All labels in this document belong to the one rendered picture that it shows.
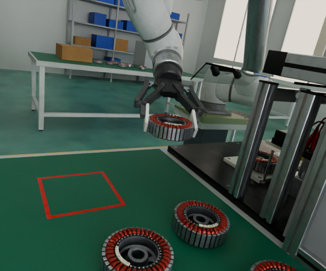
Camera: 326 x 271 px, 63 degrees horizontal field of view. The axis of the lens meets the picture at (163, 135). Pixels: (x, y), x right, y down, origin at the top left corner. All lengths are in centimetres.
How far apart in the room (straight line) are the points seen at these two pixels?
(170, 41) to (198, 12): 800
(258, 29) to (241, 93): 34
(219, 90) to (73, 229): 116
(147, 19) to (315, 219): 61
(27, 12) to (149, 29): 638
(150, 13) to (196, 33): 803
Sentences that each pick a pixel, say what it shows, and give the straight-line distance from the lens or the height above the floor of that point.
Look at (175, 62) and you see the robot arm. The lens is 78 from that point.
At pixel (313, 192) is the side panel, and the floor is 89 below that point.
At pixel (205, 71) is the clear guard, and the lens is 79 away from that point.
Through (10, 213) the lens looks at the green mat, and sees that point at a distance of 59.
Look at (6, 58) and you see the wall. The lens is 714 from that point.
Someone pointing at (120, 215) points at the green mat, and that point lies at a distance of 57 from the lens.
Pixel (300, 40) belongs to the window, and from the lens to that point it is 658.
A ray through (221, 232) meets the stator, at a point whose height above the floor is 78.
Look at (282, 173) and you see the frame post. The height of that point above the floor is 89.
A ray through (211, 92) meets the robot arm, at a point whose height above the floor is 89.
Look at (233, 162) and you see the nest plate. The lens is 87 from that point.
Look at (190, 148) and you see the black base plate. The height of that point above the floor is 77.
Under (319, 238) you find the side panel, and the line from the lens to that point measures 58.
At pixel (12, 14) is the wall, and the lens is 709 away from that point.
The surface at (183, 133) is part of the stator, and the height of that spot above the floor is 91.
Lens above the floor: 109
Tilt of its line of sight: 19 degrees down
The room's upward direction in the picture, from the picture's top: 10 degrees clockwise
